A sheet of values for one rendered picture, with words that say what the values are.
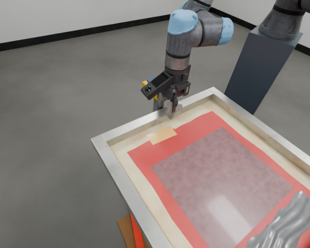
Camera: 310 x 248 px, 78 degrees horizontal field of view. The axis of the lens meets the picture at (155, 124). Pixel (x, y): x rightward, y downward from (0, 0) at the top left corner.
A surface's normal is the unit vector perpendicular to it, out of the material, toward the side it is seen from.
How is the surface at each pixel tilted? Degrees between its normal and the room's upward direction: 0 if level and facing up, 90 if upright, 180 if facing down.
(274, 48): 90
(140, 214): 0
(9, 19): 90
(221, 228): 0
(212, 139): 0
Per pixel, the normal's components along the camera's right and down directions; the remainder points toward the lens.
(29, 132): 0.07, -0.68
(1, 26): 0.56, 0.63
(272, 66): -0.62, 0.54
